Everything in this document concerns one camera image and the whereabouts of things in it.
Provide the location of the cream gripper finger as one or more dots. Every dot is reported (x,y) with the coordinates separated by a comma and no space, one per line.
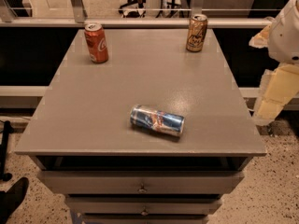
(260,40)
(277,88)

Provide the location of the red coke can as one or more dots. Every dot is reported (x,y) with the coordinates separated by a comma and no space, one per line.
(96,42)

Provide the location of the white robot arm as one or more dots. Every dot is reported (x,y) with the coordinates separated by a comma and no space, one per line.
(283,41)

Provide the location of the gold brown soda can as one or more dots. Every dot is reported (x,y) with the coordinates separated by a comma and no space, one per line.
(196,33)

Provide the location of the blue red bull can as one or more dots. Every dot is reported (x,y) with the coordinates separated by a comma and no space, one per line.
(158,121)

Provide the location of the grey drawer cabinet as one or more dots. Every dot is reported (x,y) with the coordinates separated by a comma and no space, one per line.
(155,135)

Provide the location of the middle grey drawer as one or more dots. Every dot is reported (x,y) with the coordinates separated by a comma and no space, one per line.
(148,205)

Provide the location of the grey drawer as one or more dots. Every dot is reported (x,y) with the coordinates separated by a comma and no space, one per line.
(148,205)
(97,182)

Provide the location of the top grey drawer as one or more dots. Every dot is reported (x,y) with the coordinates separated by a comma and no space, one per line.
(97,182)

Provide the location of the black stand leg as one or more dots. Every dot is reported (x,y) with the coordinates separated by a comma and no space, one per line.
(7,130)

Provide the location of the metal window rail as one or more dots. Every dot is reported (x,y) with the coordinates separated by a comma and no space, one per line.
(255,23)

